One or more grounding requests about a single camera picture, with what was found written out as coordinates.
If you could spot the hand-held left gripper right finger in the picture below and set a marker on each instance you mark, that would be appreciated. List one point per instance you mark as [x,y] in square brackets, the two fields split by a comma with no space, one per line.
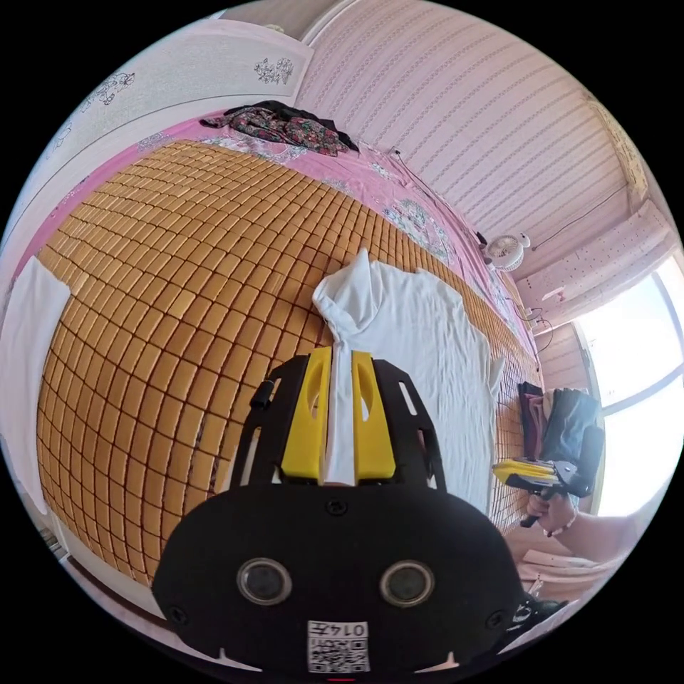
[374,443]

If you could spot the white short sleeve shirt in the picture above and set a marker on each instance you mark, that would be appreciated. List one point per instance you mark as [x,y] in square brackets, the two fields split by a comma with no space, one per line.
[427,342]

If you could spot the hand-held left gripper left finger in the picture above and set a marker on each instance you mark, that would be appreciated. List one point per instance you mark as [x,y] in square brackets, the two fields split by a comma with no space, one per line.
[305,427]

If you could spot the person's right forearm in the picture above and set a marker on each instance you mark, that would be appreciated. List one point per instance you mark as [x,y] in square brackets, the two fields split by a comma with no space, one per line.
[598,534]

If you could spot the person's body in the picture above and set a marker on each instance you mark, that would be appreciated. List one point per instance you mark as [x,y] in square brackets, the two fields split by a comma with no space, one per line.
[550,598]

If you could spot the pile of dark clothes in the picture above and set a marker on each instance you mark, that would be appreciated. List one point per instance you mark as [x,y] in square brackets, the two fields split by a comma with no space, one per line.
[572,427]

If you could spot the person's right hand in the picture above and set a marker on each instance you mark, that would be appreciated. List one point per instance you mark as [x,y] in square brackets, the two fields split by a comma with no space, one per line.
[558,513]

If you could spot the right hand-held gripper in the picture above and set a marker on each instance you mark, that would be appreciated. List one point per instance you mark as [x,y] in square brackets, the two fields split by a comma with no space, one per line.
[567,477]

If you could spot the white cloth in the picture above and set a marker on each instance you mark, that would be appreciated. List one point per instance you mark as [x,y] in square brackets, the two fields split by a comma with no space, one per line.
[27,363]

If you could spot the small white fan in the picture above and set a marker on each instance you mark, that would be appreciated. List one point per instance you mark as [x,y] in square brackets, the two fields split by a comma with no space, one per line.
[506,252]

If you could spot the window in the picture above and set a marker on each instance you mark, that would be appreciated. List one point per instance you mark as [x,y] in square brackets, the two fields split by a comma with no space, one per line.
[636,385]

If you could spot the pile of floral clothes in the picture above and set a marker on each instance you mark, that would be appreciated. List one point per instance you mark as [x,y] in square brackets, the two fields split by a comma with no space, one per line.
[288,128]

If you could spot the bed with woven mat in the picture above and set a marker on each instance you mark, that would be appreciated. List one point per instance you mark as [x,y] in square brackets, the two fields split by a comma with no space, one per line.
[176,299]

